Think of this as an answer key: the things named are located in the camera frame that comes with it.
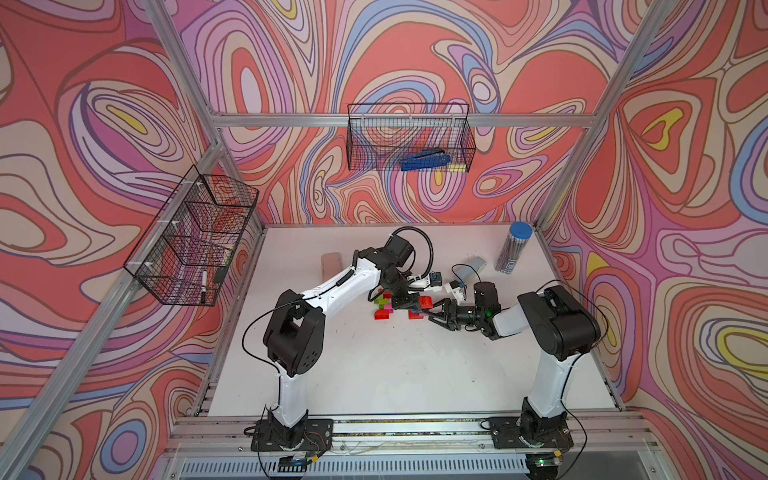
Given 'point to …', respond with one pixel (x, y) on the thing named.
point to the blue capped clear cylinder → (512, 248)
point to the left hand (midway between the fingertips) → (420, 300)
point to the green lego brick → (381, 302)
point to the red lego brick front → (426, 302)
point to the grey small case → (472, 265)
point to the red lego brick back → (414, 316)
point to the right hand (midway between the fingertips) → (429, 321)
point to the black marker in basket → (204, 278)
